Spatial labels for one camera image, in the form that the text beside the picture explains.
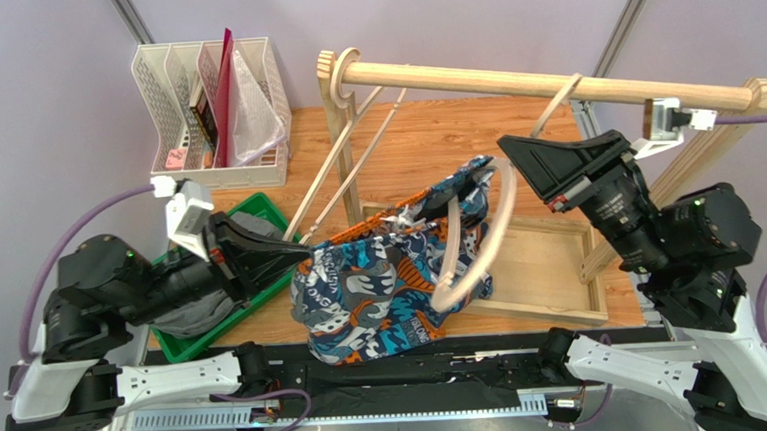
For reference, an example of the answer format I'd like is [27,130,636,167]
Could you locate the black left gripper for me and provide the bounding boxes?
[121,205,321,327]

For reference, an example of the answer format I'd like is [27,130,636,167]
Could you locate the grey shorts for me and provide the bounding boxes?
[151,211,283,339]

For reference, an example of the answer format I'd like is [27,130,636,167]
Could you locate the patterned blue orange shorts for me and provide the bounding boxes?
[291,155,494,366]

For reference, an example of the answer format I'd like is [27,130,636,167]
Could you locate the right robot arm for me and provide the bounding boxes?
[498,130,767,431]

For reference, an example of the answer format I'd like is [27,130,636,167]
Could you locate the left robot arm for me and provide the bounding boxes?
[4,212,312,431]

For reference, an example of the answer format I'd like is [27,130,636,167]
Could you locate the wooden clothes rack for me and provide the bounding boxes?
[343,60,767,327]

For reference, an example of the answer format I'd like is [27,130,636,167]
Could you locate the green plastic tray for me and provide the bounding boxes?
[151,192,293,364]

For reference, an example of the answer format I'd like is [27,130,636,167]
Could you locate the pink eraser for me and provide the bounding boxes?
[164,147,188,171]

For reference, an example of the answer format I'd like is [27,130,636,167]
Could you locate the clear plastic bag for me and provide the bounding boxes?
[226,48,285,168]

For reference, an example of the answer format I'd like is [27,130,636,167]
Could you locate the white file organizer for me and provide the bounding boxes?
[131,40,290,190]

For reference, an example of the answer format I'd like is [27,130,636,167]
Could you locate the dark book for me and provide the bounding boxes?
[188,83,218,150]

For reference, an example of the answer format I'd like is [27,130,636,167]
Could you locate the red folder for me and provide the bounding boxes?
[214,29,234,168]

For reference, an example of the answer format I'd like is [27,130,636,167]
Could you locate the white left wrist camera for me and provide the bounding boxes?
[150,176,214,261]

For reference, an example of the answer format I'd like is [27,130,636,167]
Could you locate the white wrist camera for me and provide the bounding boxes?
[150,176,214,261]
[631,97,718,160]

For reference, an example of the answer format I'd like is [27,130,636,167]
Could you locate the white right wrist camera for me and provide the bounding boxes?
[631,97,718,160]

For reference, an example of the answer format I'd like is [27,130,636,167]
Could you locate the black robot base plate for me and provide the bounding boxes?
[107,316,700,431]

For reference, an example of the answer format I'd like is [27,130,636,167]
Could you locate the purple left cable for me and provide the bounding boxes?
[0,183,169,400]

